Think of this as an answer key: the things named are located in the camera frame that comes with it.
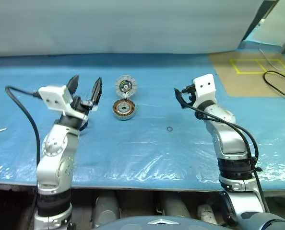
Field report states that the small white rounded shape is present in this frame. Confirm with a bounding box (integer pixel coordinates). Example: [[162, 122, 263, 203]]
[[197, 204, 217, 225]]

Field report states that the black floor cable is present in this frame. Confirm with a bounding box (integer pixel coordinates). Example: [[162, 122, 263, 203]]
[[263, 70, 285, 101]]

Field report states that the white floor cable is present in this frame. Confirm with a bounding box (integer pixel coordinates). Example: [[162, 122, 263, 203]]
[[259, 43, 285, 78]]

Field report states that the blue plastic table cover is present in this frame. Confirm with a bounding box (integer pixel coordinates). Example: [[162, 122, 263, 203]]
[[0, 54, 285, 192]]

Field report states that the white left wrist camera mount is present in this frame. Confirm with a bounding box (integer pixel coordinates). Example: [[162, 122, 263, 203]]
[[38, 84, 73, 111]]

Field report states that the brown cardboard sheet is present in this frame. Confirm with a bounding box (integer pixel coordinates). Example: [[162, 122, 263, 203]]
[[208, 51, 285, 98]]

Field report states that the grey rounded cylinder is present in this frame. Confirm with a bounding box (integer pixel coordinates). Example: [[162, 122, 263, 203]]
[[94, 191, 121, 228], [161, 193, 191, 219]]

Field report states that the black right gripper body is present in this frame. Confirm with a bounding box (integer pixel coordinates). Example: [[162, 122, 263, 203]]
[[182, 84, 196, 103]]

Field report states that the round motor cover with circuit board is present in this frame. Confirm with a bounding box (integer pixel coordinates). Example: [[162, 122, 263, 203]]
[[115, 74, 137, 98]]

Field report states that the motor stator with copper windings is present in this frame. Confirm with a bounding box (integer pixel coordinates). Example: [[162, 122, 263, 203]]
[[112, 99, 139, 122]]

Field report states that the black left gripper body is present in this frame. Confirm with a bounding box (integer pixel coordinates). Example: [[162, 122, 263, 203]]
[[70, 95, 100, 116]]

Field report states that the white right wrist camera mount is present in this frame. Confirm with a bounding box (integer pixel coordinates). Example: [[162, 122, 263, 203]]
[[192, 73, 217, 99]]

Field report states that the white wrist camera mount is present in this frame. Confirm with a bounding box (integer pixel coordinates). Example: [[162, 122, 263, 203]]
[[38, 84, 73, 111], [192, 73, 217, 99]]

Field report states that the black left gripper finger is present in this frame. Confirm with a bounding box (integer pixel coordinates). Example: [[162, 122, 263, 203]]
[[66, 74, 80, 97], [89, 77, 103, 106]]

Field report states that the small white board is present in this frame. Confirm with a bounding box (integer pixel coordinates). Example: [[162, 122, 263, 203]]
[[251, 0, 285, 46]]

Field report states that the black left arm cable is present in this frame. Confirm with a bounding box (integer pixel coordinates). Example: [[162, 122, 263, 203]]
[[4, 85, 41, 168]]

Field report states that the grey robot torso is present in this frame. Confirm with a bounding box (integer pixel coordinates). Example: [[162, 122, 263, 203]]
[[92, 215, 181, 230]]

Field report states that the large white foam backdrop board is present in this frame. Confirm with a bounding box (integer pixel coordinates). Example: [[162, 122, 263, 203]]
[[0, 0, 264, 58]]

